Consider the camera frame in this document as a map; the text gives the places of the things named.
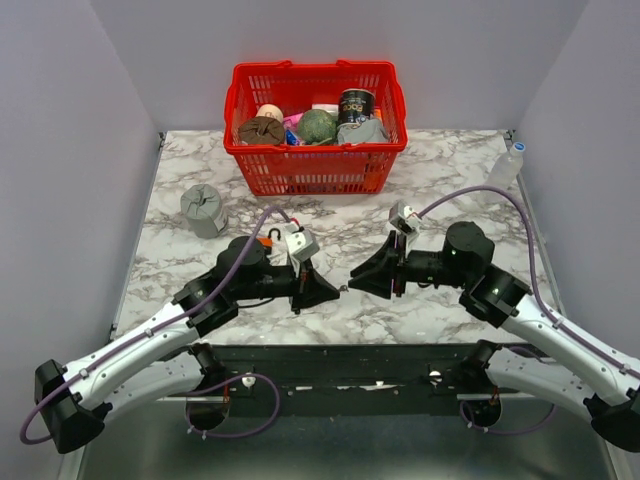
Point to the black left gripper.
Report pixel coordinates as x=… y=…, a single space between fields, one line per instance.
x=311 y=289

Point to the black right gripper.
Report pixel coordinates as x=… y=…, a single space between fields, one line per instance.
x=374 y=275

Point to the orange black padlock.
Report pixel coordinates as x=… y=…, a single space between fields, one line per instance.
x=274 y=235

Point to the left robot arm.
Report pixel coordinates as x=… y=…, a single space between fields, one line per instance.
x=163 y=355

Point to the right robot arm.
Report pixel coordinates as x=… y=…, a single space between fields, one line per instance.
x=585 y=375

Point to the grey wrapped roll on table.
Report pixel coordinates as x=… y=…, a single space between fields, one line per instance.
x=204 y=210

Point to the grey wrapped roll in basket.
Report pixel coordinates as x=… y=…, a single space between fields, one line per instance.
x=370 y=131

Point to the green round ball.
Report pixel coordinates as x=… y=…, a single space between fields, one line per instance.
x=317 y=127

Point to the clear plastic bottle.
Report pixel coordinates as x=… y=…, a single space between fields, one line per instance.
x=506 y=168

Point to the red plastic basket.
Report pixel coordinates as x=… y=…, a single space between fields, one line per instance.
x=295 y=88

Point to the brown wrapped roll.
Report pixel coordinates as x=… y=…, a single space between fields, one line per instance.
x=262 y=130

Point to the pink packet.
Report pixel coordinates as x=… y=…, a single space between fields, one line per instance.
x=290 y=124

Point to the black can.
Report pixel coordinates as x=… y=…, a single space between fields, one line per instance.
x=355 y=106

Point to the beige egg shaped object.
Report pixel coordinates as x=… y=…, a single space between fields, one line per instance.
x=270 y=111

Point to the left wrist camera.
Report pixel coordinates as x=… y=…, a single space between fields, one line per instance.
x=301 y=243

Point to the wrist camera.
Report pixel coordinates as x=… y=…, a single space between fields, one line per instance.
x=301 y=243
x=405 y=219

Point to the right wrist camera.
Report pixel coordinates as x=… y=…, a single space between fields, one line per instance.
x=405 y=219

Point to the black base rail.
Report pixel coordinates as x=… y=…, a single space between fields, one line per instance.
x=347 y=380

